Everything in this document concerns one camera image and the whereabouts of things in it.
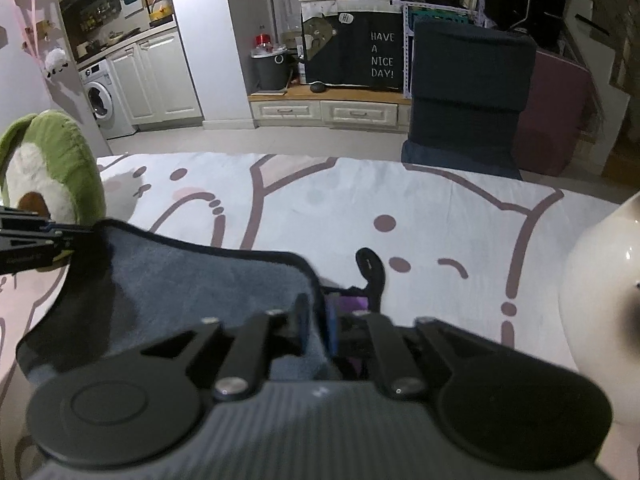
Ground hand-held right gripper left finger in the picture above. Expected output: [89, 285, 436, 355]
[141, 293, 312, 402]

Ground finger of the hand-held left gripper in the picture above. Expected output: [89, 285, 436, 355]
[0, 205, 57, 232]
[0, 229, 97, 275]

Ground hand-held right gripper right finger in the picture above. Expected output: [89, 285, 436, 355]
[324, 295, 493, 402]

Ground grey towel with black edge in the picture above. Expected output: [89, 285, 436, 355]
[15, 217, 388, 401]

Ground green avocado plush toy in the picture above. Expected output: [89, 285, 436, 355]
[0, 112, 107, 228]

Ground white washing machine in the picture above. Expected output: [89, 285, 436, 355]
[77, 59, 137, 141]

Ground white sheep plush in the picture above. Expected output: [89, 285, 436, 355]
[43, 49, 69, 79]

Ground white kitchen cabinet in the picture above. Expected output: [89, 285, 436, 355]
[106, 27, 204, 127]

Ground wooden low drawer cabinet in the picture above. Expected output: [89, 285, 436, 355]
[248, 84, 414, 134]

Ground grey trash bin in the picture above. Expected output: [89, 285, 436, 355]
[251, 50, 294, 94]

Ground white plush toy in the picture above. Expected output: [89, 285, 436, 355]
[558, 191, 640, 428]

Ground dark blue folding chair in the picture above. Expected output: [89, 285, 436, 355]
[401, 19, 538, 182]

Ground black printed cover cloth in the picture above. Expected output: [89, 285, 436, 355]
[301, 9, 407, 89]

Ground white metal shelf rack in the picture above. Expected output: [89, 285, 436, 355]
[401, 1, 487, 98]

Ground mauve folded mattress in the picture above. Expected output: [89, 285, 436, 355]
[514, 49, 597, 177]

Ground black hanging clothes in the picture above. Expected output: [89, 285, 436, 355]
[484, 0, 572, 52]

